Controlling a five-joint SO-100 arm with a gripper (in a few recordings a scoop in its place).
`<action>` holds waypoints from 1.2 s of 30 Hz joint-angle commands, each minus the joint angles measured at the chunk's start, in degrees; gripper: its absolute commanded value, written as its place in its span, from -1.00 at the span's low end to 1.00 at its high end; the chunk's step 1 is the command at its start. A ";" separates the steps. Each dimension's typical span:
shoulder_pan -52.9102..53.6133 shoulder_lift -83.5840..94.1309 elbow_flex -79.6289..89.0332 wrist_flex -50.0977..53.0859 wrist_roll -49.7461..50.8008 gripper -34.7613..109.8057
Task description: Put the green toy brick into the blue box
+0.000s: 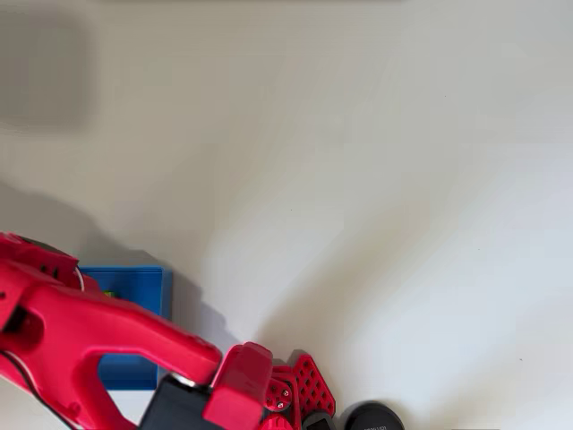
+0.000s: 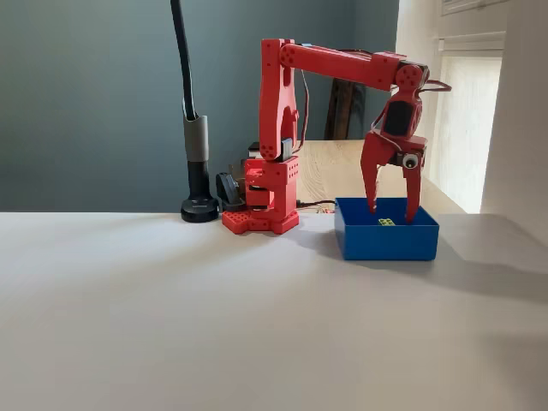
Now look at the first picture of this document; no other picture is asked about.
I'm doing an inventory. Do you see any blue plastic box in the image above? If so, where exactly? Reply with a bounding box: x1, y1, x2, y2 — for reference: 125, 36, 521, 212
77, 265, 174, 392

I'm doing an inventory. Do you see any black gooseneck stand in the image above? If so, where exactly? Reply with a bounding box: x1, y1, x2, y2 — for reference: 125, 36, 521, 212
340, 400, 406, 430

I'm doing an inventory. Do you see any black red servo cable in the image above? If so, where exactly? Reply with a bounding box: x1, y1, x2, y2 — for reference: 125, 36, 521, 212
0, 348, 42, 400

